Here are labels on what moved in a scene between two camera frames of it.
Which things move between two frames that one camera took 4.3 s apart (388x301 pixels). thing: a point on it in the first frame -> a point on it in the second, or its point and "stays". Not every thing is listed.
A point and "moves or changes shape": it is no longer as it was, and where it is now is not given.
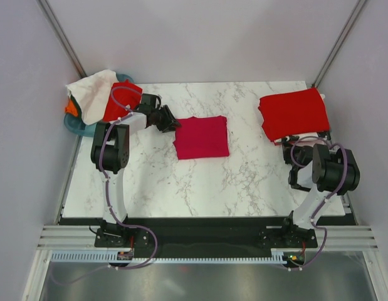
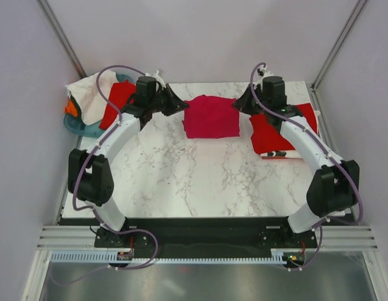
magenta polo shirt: (202, 137) -> (211, 116)
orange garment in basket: (70, 108) stays
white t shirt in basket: (91, 93) stays
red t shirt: (294, 114) moves or changes shape
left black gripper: (170, 122) -> (175, 104)
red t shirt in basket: (123, 99) stays
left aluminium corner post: (62, 37) stays
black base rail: (206, 233) stays
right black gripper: (286, 150) -> (242, 104)
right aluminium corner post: (354, 14) stays
